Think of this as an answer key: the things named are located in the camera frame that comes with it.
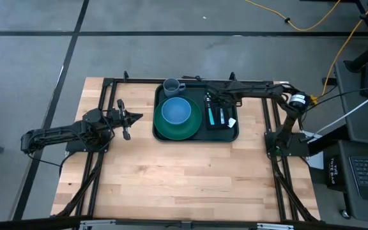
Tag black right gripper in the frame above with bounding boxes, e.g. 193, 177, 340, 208
206, 80, 243, 110

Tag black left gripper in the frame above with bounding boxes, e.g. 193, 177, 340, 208
109, 99, 144, 141

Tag black cloth napkin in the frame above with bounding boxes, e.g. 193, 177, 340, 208
204, 92, 237, 131

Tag teal handled metal spoon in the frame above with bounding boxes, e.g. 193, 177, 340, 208
204, 92, 215, 126

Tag blue plastic bowl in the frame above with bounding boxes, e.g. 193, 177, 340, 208
160, 96, 192, 125

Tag green plastic plate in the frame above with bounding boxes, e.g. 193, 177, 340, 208
153, 95, 203, 141

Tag grey plastic mug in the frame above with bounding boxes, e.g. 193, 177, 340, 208
162, 78, 187, 98

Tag dark green serving tray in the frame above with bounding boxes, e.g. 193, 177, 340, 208
152, 82, 239, 143

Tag white paper sheet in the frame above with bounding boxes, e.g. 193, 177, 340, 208
307, 151, 325, 170

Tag black printed tote bag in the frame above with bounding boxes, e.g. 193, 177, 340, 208
326, 155, 345, 192

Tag black stand legs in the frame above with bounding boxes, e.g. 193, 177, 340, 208
343, 0, 368, 73

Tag grey side table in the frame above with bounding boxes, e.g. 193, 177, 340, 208
333, 60, 368, 146

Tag black metal table frame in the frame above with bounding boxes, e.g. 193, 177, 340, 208
51, 70, 321, 224

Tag yellow extension cable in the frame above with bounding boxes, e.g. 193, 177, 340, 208
244, 0, 342, 32
308, 0, 368, 106

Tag white straight cable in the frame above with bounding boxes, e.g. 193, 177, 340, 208
311, 86, 368, 137

